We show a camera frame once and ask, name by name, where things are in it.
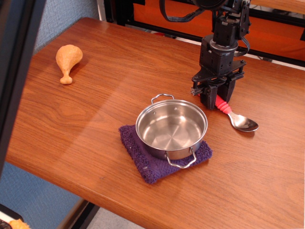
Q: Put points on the orange panel black frame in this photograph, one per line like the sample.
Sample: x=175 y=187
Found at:
x=277 y=32

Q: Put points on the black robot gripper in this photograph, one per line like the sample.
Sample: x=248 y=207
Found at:
x=218 y=68

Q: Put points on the orange object bottom corner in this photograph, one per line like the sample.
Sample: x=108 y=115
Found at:
x=18 y=224

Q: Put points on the stainless steel pot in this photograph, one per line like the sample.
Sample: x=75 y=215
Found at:
x=172 y=129

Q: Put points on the toy chicken drumstick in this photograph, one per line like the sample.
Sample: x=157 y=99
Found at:
x=67 y=57

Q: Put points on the red handled metal spoon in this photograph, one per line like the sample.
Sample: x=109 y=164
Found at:
x=239 y=122

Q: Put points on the purple towel cloth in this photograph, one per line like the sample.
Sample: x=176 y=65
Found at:
x=150 y=167

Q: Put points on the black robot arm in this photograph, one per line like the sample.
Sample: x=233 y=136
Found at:
x=230 y=22

